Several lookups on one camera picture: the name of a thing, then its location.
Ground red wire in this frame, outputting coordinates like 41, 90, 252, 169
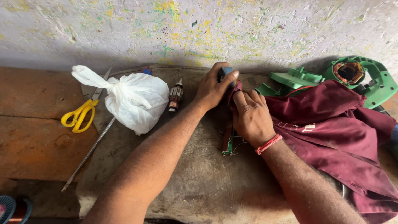
285, 85, 313, 97

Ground knotted white plastic bag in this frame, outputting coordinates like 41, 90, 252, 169
71, 65, 170, 136

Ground black cable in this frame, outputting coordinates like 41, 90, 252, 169
371, 105, 398, 122

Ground blue spool of copper wire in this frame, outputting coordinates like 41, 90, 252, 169
0, 195, 33, 224

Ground person's right hand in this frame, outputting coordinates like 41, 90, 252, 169
232, 90, 279, 147

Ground yellow handled scissors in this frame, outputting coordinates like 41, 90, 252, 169
61, 67, 113, 134

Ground maroon cloth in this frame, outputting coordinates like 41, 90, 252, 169
227, 79, 398, 223

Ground worn grey work board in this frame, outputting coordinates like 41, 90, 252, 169
75, 64, 398, 224

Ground blue and black motor part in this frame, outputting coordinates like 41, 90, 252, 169
217, 66, 237, 88

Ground long thin metal rod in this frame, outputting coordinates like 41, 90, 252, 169
61, 116, 116, 193

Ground red thread bracelet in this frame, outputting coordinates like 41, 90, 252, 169
255, 134, 283, 155

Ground motor armature with copper windings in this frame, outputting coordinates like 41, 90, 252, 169
168, 78, 184, 114

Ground green plastic cover piece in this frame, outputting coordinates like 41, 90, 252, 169
255, 67, 326, 97

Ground green circuit board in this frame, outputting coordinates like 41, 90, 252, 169
221, 124, 249, 157

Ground green power tool housing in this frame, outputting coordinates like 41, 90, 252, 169
322, 56, 398, 110

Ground person's left hand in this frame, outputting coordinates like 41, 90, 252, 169
194, 62, 240, 112

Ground copper wound motor stator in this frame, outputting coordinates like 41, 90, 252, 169
332, 61, 365, 85

